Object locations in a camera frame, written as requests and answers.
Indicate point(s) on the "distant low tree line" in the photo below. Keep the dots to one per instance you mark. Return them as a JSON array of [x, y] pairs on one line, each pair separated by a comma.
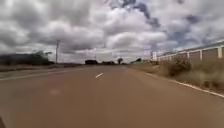
[[96, 62]]

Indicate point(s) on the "dry grass verge with bushes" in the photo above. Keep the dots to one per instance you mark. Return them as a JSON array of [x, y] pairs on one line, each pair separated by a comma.
[[196, 75]]

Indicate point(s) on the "row of dark trees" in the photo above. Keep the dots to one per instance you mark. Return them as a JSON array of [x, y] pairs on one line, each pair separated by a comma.
[[23, 59]]

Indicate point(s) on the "lone distant tree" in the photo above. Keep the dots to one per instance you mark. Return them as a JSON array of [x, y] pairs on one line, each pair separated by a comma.
[[120, 60]]

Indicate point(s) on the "utility pole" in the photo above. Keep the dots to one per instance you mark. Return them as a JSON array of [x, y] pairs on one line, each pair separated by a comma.
[[57, 53]]

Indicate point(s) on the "distant dark tree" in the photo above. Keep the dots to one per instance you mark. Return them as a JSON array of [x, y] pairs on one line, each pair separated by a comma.
[[137, 60]]

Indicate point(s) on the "dark bush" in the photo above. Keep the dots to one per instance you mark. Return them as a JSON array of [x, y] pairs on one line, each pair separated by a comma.
[[179, 66]]

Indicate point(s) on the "long low building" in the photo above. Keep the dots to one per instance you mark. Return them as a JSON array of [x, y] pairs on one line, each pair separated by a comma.
[[206, 53]]

